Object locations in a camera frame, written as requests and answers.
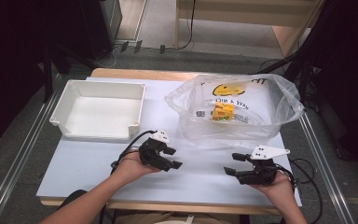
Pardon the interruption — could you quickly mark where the black hanging cable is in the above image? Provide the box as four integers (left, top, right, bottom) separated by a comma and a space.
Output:
180, 0, 198, 50

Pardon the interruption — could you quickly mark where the black cabinet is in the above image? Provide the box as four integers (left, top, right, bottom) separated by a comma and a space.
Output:
80, 0, 124, 62

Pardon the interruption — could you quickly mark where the person's right hand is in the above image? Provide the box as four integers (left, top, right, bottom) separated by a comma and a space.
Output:
250, 170, 296, 203

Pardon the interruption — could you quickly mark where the dark curtain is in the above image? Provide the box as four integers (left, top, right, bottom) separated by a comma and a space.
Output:
301, 0, 358, 175
0, 0, 85, 153

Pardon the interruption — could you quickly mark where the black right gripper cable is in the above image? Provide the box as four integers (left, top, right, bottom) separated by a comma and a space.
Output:
276, 158, 324, 224

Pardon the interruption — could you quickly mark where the yellow juice carton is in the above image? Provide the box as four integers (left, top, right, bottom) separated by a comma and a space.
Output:
211, 102, 236, 122

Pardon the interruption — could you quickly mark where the clear plastic bag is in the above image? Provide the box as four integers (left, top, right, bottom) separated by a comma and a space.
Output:
163, 73, 306, 150

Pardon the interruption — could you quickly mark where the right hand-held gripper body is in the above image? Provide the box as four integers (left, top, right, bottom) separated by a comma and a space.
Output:
235, 144, 292, 186

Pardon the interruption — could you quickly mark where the aluminium rail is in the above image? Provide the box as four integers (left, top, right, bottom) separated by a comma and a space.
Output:
297, 111, 356, 224
0, 74, 68, 224

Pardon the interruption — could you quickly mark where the person's beige clothing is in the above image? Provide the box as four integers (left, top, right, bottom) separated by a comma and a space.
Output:
115, 211, 241, 224

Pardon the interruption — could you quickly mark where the white plastic bin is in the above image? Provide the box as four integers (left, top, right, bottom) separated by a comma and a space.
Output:
48, 78, 147, 141

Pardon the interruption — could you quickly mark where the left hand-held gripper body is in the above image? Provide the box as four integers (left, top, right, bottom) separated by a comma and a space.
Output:
138, 130, 172, 171

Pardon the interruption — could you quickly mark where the light wooden shelf unit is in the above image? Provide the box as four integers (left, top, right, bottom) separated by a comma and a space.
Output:
174, 0, 327, 59

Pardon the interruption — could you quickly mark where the black metal stand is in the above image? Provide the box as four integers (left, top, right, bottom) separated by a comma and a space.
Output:
248, 46, 320, 110
41, 43, 101, 104

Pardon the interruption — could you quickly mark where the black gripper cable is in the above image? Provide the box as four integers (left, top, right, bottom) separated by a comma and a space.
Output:
110, 130, 158, 175
276, 158, 324, 224

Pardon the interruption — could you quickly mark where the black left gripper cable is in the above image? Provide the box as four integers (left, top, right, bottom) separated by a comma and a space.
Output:
110, 130, 158, 175

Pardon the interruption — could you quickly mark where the person's left hand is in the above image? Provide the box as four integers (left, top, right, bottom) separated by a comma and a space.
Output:
110, 149, 162, 188

